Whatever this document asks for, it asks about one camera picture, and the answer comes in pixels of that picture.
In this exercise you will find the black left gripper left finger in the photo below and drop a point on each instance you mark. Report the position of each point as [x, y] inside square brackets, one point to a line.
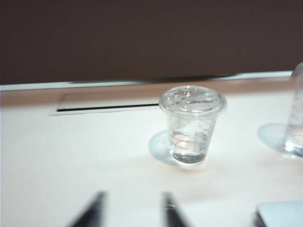
[94, 210]

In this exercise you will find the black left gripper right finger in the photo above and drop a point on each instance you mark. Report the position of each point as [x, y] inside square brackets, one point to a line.
[174, 212]

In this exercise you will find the clear cup with white label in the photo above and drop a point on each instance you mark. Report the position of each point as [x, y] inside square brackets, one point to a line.
[189, 118]

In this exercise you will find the silver Dell laptop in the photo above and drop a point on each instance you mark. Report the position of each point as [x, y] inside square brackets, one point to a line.
[279, 215]

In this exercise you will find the tall clear plastic cup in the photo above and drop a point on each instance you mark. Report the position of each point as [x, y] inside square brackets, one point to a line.
[296, 118]

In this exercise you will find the wide brown desk partition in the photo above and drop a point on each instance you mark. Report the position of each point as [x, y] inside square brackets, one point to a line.
[142, 35]

